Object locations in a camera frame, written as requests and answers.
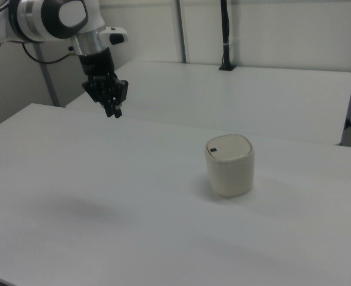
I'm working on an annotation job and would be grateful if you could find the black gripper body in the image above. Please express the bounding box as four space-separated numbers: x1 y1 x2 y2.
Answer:
79 49 130 110

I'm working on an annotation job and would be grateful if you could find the white side table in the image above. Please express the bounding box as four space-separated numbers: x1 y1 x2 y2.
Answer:
65 60 351 146

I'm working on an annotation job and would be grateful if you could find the black pole with clamp base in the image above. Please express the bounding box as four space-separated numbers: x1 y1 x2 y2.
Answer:
218 0 237 72

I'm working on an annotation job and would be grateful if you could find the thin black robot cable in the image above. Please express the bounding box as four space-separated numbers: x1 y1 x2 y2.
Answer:
22 43 78 64

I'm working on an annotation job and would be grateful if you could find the grey metal partition post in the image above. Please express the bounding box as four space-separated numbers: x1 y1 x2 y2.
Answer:
36 43 60 107
175 0 188 64

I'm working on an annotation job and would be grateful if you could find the cream trash bin with lid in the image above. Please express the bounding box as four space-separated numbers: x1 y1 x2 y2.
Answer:
204 134 256 198

